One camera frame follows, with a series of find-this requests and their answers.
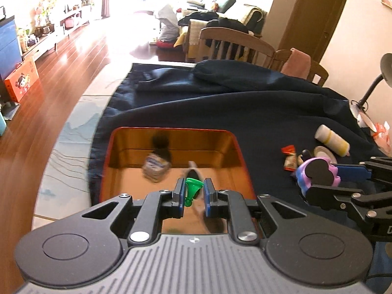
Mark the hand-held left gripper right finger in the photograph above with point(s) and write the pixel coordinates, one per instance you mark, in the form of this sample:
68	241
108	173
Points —
208	196

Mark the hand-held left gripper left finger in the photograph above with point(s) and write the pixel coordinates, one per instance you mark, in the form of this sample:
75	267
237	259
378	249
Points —
180	194

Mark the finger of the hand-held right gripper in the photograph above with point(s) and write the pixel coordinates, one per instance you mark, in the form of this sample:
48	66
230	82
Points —
330	196
352	172

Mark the small green plastic toy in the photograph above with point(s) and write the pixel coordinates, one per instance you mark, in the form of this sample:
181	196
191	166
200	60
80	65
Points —
191	190

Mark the purple toy with black ears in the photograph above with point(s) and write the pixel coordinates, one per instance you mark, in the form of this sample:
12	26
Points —
320	173

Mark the white and yellow bottle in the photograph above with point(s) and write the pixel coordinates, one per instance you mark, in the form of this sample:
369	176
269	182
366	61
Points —
333	141

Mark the white round lid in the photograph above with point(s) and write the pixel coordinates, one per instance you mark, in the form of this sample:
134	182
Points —
321	152

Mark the orange plastic bin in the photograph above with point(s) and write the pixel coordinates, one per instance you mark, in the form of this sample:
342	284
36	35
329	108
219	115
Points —
214	159

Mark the pink packet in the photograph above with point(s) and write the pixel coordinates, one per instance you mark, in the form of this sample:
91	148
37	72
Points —
382	134

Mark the red candy wrapper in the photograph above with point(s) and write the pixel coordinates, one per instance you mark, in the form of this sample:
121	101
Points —
288	149

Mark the grey desk lamp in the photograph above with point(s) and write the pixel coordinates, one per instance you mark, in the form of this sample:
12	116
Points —
372	88

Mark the dark blue cloth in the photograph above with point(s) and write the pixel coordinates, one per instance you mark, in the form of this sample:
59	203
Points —
245	110

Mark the pale printed table mat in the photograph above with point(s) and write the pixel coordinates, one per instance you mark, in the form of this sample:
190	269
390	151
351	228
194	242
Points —
70	147

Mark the pink towel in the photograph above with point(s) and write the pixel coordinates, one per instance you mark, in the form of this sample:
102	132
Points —
295	64

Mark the brown wooden door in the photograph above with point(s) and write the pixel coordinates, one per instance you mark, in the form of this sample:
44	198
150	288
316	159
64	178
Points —
315	21

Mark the wooden slatted chair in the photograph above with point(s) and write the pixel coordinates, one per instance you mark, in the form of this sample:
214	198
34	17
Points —
235	33

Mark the black clothes pile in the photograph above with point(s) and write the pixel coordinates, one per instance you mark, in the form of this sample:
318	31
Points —
220	23

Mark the white plastic bag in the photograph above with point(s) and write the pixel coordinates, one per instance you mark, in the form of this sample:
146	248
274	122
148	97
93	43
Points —
167	21

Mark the dark green sofa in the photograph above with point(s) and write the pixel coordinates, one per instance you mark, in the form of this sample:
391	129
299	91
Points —
225	3

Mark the orange gift box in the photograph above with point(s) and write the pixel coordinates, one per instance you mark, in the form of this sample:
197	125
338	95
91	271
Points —
23	81

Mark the white low console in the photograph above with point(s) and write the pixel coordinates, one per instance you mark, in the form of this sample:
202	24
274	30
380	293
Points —
49	41

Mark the blue and black cabinet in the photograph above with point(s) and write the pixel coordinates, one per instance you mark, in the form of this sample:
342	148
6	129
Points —
7	43

